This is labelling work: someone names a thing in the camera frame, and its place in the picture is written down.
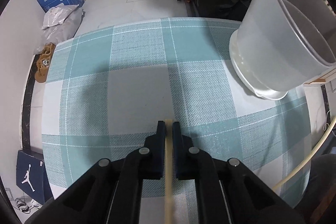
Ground grey plastic parcel bag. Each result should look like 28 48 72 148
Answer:
34 8 84 55

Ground tan suede boot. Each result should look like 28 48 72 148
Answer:
35 43 56 83

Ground white cable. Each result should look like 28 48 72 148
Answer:
271 116 336 191

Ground teal plaid tablecloth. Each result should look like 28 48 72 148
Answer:
40 16 313 224

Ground white utensil holder cup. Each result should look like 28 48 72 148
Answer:
229 0 335 101

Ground wooden chopstick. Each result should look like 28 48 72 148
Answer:
165 119 174 224

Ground white plastic parcel bag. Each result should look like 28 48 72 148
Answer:
41 3 79 30

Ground blue jordan shoe box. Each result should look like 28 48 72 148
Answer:
16 149 53 205

